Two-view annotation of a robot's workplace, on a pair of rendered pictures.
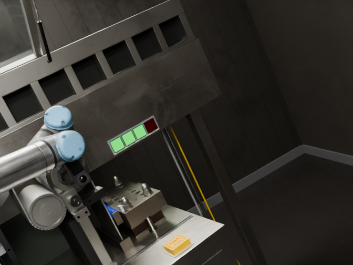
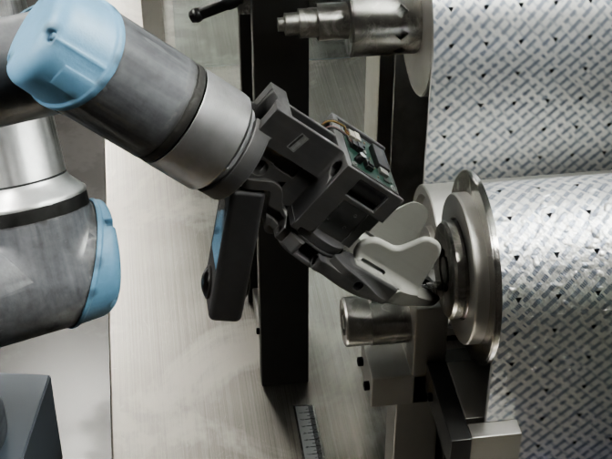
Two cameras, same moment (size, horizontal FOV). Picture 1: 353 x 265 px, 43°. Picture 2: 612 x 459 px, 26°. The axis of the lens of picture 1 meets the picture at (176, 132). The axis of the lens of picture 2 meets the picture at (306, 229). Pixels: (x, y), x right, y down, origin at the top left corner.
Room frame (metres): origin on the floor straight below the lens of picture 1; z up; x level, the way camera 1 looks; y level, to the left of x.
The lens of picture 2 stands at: (1.61, -0.40, 1.86)
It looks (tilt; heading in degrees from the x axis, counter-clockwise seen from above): 36 degrees down; 107
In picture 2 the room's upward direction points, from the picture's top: straight up
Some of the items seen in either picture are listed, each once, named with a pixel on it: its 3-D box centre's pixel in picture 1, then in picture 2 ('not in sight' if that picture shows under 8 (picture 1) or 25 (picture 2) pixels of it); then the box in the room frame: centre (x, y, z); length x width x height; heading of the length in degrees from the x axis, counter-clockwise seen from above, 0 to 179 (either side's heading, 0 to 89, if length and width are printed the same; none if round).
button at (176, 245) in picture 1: (177, 244); not in sight; (1.35, 0.15, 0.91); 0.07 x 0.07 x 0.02; 25
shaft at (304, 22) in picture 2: not in sight; (312, 22); (1.32, 0.59, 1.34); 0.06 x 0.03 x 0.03; 25
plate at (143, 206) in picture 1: (126, 200); not in sight; (1.72, 0.30, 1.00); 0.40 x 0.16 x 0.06; 25
